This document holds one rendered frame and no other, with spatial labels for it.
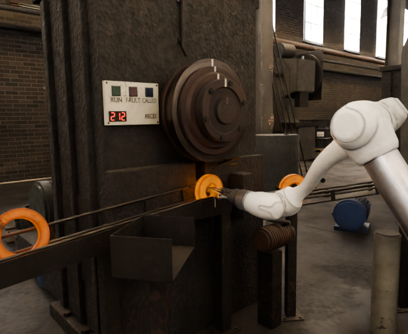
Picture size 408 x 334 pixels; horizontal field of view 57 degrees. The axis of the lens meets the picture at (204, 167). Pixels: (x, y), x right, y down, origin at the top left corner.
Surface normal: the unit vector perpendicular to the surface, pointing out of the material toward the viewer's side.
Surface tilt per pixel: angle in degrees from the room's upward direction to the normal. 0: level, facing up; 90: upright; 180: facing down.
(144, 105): 90
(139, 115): 90
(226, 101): 90
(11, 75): 90
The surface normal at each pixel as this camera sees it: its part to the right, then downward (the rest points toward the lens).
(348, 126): -0.70, 0.02
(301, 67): 0.58, 0.12
